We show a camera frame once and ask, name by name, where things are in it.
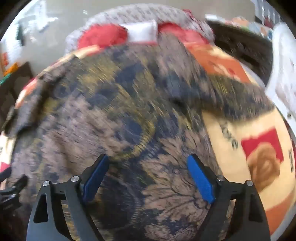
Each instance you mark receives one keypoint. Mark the white pillow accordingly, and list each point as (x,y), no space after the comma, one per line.
(141,31)

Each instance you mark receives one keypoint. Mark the floral patterned brown garment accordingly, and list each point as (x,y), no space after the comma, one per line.
(138,115)

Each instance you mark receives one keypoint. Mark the grey floral pillow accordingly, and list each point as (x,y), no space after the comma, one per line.
(138,14)

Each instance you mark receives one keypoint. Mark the colourful clutter pile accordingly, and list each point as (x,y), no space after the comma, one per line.
(242,23)

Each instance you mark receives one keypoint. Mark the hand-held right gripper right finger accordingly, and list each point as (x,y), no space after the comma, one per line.
(200,178)

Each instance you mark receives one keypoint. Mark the white cloth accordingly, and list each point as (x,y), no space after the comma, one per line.
(284,69)

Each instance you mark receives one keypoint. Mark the dark wooden headboard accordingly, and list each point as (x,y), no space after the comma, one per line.
(242,46)

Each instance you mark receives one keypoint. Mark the red heart cushion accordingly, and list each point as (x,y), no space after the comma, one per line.
(182,32)
(101,37)

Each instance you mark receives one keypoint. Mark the printed orange and cream blanket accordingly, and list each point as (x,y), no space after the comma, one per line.
(231,143)

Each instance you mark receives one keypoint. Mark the dark wooden cabinet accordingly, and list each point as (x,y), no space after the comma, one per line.
(13,85)

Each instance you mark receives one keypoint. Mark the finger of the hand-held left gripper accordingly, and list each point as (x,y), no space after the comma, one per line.
(15,185)
(5,172)

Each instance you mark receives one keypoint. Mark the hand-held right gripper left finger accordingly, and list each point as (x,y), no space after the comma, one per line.
(96,176)

